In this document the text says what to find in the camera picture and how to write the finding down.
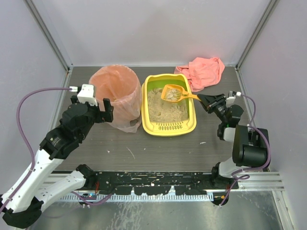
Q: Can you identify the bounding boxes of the bin with pink bag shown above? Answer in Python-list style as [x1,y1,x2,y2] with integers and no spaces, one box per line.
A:
[89,65,142,133]

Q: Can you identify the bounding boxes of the orange litter scoop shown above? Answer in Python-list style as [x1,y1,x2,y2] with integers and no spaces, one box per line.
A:
[161,84,200,103]

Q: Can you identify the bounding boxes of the yellow green litter box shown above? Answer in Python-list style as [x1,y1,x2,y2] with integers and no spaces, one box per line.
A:
[141,73,197,137]

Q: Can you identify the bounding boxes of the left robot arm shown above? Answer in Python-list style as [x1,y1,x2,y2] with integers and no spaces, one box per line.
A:
[0,97,114,229]

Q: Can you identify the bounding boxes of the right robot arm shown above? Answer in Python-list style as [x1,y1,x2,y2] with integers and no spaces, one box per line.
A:
[197,91,271,188]

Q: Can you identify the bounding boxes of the cat litter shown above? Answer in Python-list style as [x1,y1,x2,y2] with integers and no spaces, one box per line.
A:
[147,88,189,123]

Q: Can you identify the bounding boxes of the pink cloth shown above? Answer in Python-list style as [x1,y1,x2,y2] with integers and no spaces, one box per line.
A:
[174,57,225,92]

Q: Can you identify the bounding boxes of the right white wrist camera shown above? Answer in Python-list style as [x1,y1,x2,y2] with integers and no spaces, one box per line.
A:
[226,91,242,101]

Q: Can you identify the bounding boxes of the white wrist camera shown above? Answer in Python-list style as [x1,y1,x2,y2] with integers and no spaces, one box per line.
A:
[69,84,98,106]
[226,91,242,101]

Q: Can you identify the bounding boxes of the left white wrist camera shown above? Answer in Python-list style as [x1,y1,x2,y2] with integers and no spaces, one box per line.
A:
[69,84,98,106]

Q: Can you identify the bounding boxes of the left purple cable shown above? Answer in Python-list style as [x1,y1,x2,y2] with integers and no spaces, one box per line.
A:
[0,87,113,216]

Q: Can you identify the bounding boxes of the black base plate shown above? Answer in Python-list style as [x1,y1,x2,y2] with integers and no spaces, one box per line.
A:
[77,171,235,196]

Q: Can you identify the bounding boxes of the slotted cable duct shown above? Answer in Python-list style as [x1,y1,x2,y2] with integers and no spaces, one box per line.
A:
[56,193,214,203]

